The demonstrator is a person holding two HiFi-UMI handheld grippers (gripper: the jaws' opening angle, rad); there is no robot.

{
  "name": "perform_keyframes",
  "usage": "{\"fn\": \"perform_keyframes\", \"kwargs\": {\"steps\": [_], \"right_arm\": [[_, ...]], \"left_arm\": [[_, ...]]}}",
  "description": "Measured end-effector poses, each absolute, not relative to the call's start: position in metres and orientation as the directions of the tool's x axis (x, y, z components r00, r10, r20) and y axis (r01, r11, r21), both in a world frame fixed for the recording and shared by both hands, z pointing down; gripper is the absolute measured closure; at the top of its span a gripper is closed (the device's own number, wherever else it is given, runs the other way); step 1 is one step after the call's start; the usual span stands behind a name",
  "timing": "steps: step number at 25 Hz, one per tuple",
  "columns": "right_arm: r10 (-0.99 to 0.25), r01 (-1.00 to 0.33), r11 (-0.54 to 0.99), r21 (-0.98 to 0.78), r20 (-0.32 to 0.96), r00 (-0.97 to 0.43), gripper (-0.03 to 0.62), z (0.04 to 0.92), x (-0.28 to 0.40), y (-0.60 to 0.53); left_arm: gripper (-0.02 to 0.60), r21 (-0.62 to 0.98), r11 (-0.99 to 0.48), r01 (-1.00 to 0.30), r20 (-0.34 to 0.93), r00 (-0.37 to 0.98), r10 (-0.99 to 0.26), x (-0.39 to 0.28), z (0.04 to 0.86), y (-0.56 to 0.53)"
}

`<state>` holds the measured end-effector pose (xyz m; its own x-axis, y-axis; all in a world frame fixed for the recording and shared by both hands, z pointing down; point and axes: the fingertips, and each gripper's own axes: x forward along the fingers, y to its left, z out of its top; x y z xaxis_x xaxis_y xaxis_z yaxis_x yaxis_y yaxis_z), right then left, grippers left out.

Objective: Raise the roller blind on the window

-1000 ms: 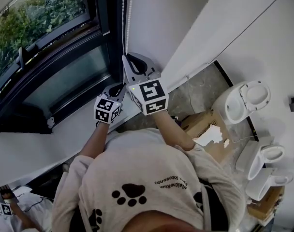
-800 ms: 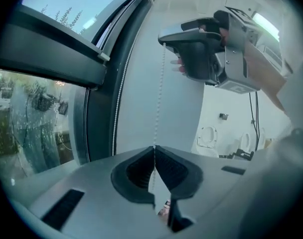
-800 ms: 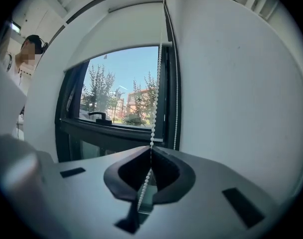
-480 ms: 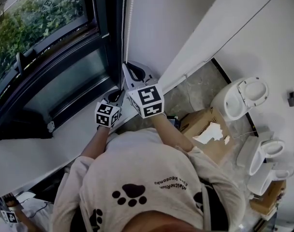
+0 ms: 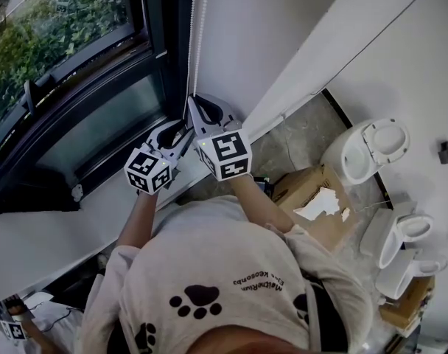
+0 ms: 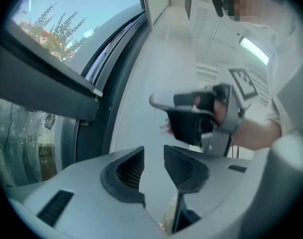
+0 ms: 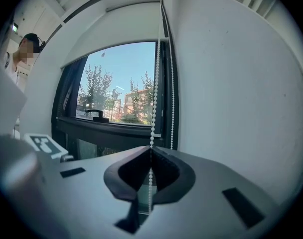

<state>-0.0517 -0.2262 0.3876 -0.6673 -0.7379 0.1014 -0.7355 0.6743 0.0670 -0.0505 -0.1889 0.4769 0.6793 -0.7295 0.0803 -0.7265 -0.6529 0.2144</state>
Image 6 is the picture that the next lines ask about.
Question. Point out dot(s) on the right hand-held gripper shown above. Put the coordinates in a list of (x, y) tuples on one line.
[(231, 118)]

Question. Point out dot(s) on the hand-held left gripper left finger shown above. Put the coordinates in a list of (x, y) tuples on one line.
[(86, 208)]

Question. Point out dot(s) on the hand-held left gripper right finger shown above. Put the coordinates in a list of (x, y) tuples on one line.
[(216, 180)]

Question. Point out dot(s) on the person's right forearm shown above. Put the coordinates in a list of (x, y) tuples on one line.
[(256, 136)]

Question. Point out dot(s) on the person's right hand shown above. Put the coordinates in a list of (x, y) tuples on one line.
[(220, 112)]

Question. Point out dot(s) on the rectangular ceiling light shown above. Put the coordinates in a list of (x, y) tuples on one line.
[(255, 50)]

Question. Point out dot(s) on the person's face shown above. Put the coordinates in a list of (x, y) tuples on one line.
[(251, 1)]

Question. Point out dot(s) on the black head camera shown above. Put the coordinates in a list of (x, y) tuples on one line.
[(217, 5)]

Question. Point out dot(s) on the dark window frame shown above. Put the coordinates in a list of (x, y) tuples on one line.
[(42, 83)]

